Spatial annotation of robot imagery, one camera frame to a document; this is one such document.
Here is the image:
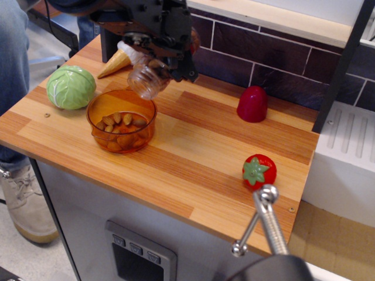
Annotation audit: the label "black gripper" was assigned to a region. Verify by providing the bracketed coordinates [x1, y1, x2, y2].
[121, 1, 199, 83]

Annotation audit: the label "clear almond jar red label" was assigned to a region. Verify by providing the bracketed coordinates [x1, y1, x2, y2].
[127, 26, 202, 101]

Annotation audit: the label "orange transparent plastic pot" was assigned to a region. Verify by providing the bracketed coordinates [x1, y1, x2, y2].
[86, 90, 157, 153]

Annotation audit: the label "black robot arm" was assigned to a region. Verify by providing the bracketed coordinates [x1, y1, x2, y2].
[50, 0, 199, 82]

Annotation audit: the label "almonds in pot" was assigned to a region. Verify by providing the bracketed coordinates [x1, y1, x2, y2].
[93, 111, 152, 153]

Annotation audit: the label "toy ice cream cone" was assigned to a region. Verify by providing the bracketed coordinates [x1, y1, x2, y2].
[97, 41, 145, 79]

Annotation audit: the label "dark red dome cap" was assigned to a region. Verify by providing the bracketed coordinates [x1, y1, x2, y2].
[237, 85, 268, 123]

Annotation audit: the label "blue jeans leg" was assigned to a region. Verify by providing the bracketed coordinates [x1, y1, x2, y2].
[0, 0, 30, 173]
[77, 16, 100, 50]

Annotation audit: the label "green toy cabbage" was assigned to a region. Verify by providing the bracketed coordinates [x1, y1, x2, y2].
[46, 65, 96, 110]

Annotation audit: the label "red toy strawberry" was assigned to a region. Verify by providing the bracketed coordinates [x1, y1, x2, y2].
[242, 154, 277, 191]

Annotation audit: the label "grey oven control panel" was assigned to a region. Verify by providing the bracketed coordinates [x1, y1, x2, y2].
[105, 220, 178, 281]

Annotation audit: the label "beige suede shoe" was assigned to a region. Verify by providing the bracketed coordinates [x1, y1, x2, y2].
[1, 165, 59, 244]

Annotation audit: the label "metal clamp screw handle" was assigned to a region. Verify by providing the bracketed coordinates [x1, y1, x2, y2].
[231, 184, 290, 257]

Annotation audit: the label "black shelf post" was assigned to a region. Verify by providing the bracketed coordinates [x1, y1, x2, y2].
[312, 0, 374, 133]

